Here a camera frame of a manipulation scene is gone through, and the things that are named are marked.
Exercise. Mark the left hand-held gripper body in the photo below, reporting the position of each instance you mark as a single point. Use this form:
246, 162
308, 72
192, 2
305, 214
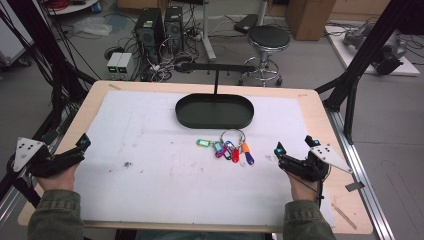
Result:
25, 151

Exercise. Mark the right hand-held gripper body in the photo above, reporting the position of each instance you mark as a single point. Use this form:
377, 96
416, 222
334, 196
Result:
330, 156

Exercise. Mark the black key rack with tray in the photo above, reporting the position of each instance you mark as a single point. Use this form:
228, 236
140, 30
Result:
215, 111

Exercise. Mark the person's right hand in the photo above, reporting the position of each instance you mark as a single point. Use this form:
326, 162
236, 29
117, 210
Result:
303, 190

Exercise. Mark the person's left hand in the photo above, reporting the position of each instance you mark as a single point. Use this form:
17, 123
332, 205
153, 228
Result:
60, 181

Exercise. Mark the grey tape piece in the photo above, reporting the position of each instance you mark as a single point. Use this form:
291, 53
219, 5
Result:
354, 186

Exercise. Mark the thin wooden strip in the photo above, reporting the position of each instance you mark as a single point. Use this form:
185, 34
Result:
344, 216

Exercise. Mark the grey bench power supply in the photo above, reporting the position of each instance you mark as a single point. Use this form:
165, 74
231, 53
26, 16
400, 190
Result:
113, 65
125, 65

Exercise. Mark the white foam mat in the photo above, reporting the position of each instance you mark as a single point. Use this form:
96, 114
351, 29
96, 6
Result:
166, 186

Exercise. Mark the white cabinet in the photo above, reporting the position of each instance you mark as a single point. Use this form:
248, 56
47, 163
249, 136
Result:
13, 43

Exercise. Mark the white board platform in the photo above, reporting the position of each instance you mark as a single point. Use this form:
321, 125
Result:
336, 43

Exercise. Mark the black round stool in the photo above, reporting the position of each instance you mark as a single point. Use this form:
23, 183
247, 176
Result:
268, 38

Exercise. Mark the clear plastic bag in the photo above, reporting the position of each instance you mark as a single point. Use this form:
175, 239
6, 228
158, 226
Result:
93, 26

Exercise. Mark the grey robot parts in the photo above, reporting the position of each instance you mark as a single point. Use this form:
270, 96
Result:
386, 46

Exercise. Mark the cardboard box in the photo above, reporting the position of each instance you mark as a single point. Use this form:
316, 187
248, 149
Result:
310, 18

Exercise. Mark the large black computer tower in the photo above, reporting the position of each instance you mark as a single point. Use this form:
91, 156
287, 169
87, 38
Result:
149, 31

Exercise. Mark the round white table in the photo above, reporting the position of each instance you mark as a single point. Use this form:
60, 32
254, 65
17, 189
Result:
75, 7

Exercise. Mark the flat black case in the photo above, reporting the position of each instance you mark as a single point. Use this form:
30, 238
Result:
246, 23

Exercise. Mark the white desk leg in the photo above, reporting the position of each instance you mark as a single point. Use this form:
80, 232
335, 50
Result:
207, 30

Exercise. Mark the small black computer tower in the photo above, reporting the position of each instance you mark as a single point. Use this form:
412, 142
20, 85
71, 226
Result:
174, 28

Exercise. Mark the aluminium rail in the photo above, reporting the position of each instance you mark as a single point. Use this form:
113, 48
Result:
363, 173

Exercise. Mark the black frame strut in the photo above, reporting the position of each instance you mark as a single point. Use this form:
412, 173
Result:
40, 43
363, 56

